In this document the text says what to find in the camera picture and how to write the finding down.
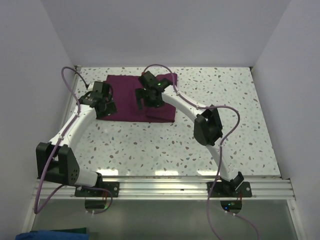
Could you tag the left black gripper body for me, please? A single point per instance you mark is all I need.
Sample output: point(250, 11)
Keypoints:
point(102, 114)

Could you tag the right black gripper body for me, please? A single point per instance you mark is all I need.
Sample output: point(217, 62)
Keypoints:
point(149, 101)

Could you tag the purple surgical cloth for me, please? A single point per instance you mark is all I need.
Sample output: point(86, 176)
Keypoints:
point(127, 109)

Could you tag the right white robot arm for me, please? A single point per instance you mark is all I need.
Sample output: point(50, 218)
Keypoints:
point(207, 124)

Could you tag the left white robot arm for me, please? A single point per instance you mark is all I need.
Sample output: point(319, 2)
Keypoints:
point(56, 161)

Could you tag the green cloth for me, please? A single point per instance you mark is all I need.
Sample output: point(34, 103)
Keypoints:
point(81, 230)

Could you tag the blue cloth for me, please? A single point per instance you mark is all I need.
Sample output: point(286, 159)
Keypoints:
point(52, 235)

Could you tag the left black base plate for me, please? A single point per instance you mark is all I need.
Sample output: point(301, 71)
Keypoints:
point(111, 188)

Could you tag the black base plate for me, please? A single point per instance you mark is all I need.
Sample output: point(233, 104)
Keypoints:
point(247, 190)
point(111, 188)

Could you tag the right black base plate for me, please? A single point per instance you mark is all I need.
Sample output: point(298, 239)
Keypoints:
point(247, 190)

